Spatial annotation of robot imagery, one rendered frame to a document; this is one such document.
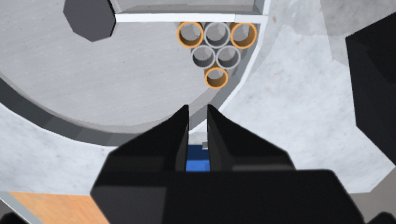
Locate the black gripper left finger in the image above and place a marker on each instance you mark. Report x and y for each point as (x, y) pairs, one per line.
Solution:
(157, 147)

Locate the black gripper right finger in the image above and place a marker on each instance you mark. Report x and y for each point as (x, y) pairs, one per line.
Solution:
(241, 149)

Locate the blue open crate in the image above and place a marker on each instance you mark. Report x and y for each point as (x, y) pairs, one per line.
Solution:
(199, 156)

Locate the bronze bushing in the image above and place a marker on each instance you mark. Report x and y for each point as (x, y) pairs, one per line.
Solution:
(215, 83)
(246, 42)
(187, 43)

